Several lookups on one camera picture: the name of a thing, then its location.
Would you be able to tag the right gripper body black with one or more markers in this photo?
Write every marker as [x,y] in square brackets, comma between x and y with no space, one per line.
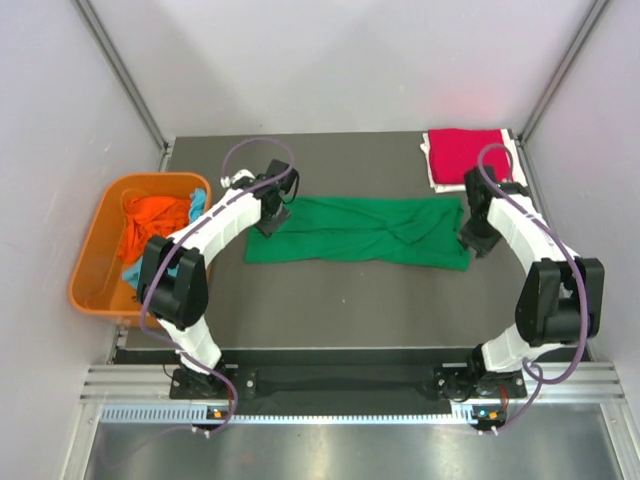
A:
[478,234]

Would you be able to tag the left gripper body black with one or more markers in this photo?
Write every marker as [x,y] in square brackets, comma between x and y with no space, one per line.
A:
[266,226]

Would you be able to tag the green t shirt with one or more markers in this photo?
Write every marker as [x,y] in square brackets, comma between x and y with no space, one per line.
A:
[412,231]

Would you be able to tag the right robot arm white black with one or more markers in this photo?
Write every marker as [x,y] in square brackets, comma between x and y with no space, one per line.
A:
[560,302]

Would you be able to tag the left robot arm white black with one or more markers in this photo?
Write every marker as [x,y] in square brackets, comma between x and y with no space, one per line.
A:
[173,279]

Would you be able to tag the folded white t shirt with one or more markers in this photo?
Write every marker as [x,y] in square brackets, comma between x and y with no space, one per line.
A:
[496,158]

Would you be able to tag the folded red t shirt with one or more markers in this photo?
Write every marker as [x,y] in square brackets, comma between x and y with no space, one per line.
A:
[453,152]

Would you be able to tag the orange t shirt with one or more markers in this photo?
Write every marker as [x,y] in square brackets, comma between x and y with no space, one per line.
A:
[146,217]

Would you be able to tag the light blue t shirt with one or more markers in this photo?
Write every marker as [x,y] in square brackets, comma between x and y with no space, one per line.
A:
[198,197]

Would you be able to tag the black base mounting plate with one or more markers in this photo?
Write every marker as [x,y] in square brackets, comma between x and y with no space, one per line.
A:
[361,381]

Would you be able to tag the orange plastic basket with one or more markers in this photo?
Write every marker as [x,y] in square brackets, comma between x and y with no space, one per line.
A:
[96,286]

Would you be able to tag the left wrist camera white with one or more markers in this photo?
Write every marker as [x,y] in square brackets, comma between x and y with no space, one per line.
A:
[242,179]

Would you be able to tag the slotted grey cable duct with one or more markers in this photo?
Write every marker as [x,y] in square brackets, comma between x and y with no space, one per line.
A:
[205,415]

